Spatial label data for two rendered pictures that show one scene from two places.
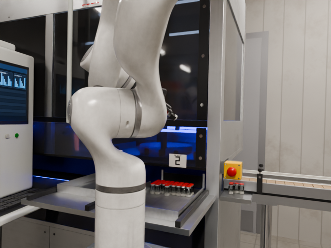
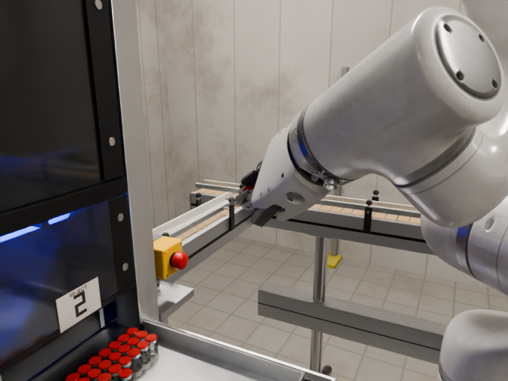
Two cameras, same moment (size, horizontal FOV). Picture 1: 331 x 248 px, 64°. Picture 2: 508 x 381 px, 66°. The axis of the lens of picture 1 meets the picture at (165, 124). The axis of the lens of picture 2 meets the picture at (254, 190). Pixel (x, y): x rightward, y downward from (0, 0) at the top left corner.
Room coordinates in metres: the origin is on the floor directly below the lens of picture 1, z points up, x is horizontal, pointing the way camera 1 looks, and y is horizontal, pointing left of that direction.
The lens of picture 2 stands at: (0.89, 0.51, 1.38)
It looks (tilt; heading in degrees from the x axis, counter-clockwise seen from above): 16 degrees down; 274
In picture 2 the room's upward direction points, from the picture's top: straight up
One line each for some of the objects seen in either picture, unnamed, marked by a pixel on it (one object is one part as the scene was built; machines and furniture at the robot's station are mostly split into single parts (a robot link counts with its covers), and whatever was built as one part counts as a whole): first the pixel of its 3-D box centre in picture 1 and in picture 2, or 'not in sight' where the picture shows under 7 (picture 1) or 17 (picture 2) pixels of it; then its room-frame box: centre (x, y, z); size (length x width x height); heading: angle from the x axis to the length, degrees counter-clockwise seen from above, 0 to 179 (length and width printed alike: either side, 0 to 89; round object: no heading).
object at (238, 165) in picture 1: (233, 170); (161, 256); (1.16, -0.30, 1.00); 0.08 x 0.07 x 0.07; 158
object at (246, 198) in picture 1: (237, 196); (155, 298); (1.20, -0.33, 0.87); 0.14 x 0.13 x 0.02; 158
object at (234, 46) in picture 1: (234, 72); not in sight; (1.62, -0.41, 1.51); 0.85 x 0.01 x 0.59; 158
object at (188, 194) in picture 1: (171, 189); (121, 375); (1.16, -0.03, 0.91); 0.18 x 0.02 x 0.05; 68
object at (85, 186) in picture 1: (104, 182); not in sight; (1.27, 0.29, 0.90); 0.34 x 0.26 x 0.04; 158
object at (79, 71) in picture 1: (87, 63); not in sight; (1.44, 0.43, 1.51); 0.47 x 0.01 x 0.59; 68
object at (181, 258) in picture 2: (231, 171); (178, 260); (1.12, -0.29, 1.00); 0.04 x 0.04 x 0.04; 68
